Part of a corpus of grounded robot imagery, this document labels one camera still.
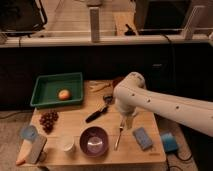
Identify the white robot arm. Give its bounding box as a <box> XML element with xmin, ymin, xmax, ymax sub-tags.
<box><xmin>113</xmin><ymin>72</ymin><xmax>213</xmax><ymax>137</ymax></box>

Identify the red bowl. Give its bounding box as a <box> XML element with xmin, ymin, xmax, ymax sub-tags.
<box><xmin>112</xmin><ymin>77</ymin><xmax>124</xmax><ymax>88</ymax></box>

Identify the purple bowl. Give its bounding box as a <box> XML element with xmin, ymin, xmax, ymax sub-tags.
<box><xmin>79</xmin><ymin>126</ymin><xmax>109</xmax><ymax>157</ymax></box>

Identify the blue sponge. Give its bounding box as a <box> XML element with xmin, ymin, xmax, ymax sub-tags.
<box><xmin>133</xmin><ymin>127</ymin><xmax>153</xmax><ymax>150</ymax></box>

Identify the blue object on floor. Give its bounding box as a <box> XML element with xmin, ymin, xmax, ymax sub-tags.
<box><xmin>160</xmin><ymin>132</ymin><xmax>178</xmax><ymax>153</ymax></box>

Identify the white cup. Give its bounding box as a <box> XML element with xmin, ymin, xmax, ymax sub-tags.
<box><xmin>60</xmin><ymin>135</ymin><xmax>75</xmax><ymax>154</ymax></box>

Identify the red yellow apple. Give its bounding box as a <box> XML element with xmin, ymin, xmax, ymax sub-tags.
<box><xmin>58</xmin><ymin>89</ymin><xmax>71</xmax><ymax>100</ymax></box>

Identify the bunch of red grapes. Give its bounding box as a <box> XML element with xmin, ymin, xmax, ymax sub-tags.
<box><xmin>39</xmin><ymin>111</ymin><xmax>59</xmax><ymax>134</ymax></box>

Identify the green plastic tray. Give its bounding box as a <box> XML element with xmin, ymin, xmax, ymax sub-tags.
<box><xmin>30</xmin><ymin>72</ymin><xmax>84</xmax><ymax>109</ymax></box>

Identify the blue lidded cup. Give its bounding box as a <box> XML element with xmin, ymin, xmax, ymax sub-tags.
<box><xmin>20</xmin><ymin>125</ymin><xmax>38</xmax><ymax>142</ymax></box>

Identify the orange carrot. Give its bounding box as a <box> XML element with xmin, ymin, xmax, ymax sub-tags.
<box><xmin>15</xmin><ymin>140</ymin><xmax>32</xmax><ymax>166</ymax></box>

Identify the black monitor right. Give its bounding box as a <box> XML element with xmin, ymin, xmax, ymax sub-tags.
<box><xmin>134</xmin><ymin>0</ymin><xmax>191</xmax><ymax>35</ymax></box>

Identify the black monitor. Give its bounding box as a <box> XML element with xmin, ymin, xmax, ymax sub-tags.
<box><xmin>134</xmin><ymin>0</ymin><xmax>191</xmax><ymax>35</ymax></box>
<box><xmin>0</xmin><ymin>0</ymin><xmax>47</xmax><ymax>32</ymax></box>

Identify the black monitor left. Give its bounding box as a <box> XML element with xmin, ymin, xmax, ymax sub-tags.
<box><xmin>0</xmin><ymin>0</ymin><xmax>47</xmax><ymax>32</ymax></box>

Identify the wooden post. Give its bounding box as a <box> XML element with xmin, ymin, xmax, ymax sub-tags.
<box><xmin>89</xmin><ymin>7</ymin><xmax>100</xmax><ymax>43</ymax></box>

